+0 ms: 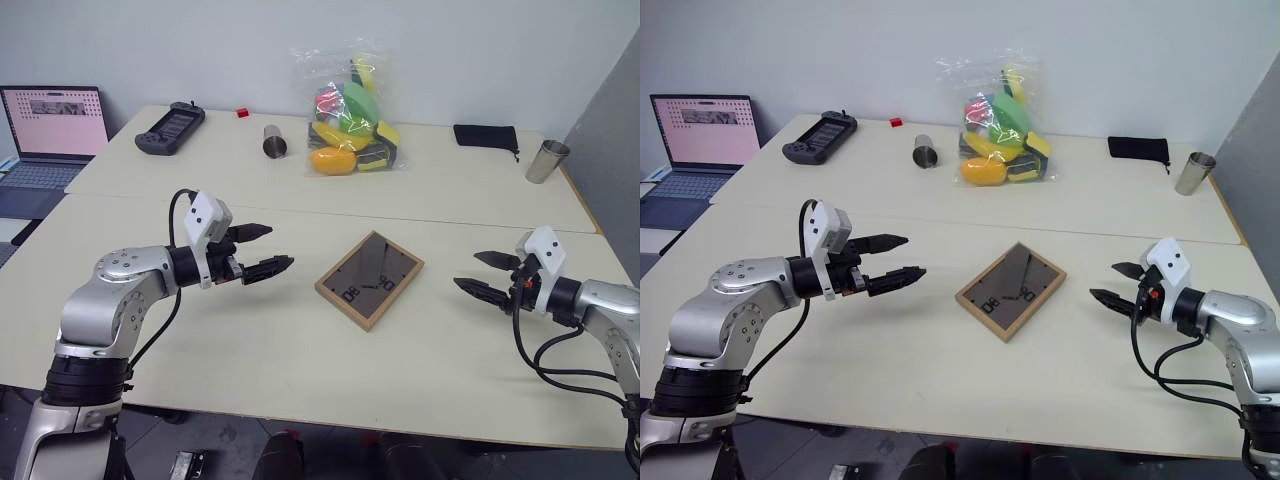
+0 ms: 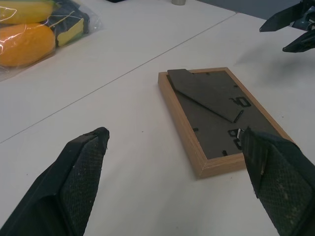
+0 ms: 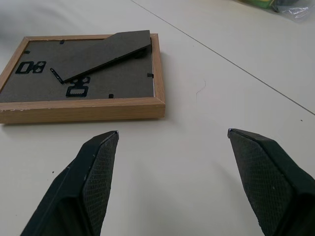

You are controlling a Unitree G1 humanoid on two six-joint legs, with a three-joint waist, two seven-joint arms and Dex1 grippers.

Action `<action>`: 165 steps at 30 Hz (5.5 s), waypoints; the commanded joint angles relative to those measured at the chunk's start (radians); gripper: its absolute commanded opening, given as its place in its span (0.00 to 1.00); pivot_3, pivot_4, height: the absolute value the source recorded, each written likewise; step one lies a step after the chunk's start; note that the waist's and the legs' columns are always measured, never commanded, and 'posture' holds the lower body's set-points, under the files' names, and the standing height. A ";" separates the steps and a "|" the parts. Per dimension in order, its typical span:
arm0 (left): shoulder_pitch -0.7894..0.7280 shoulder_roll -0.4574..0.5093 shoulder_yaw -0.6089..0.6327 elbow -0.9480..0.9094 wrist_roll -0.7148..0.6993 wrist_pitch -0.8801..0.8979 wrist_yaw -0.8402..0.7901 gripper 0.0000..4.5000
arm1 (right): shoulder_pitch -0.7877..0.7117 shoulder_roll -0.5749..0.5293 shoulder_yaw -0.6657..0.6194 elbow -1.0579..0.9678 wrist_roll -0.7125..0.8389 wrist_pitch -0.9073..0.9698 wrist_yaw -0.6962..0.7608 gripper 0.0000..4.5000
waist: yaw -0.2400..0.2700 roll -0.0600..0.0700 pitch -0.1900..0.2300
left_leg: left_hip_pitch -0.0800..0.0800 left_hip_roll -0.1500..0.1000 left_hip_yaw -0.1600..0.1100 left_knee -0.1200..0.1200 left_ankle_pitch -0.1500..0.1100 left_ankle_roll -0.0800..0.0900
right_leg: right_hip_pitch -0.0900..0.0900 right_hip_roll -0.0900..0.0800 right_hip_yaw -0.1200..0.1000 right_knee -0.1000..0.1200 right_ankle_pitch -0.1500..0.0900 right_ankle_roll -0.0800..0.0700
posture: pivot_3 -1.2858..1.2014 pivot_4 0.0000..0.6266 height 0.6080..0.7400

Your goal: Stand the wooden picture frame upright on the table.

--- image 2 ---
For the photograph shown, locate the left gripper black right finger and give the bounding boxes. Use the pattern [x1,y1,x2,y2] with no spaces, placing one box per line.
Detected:
[242,126,315,236]

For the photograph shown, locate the yellow and black sponge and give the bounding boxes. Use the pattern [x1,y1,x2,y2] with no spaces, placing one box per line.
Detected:
[56,17,86,47]

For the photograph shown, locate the wooden framed dark board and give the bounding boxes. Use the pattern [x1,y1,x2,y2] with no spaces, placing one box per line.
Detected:
[157,66,295,179]

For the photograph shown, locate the clear plastic bag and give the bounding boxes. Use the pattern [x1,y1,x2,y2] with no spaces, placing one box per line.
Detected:
[0,0,104,83]

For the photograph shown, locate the yellow-orange toy mango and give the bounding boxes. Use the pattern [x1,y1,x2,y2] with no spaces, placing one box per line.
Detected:
[0,23,56,67]

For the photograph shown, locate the yellow toy banana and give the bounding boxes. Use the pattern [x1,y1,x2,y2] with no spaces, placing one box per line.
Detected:
[0,0,54,25]

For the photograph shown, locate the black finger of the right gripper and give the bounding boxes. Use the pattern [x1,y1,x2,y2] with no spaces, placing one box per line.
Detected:
[259,0,315,33]
[282,30,315,53]

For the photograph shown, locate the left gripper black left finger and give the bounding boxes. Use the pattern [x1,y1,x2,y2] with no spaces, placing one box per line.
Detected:
[0,126,110,236]

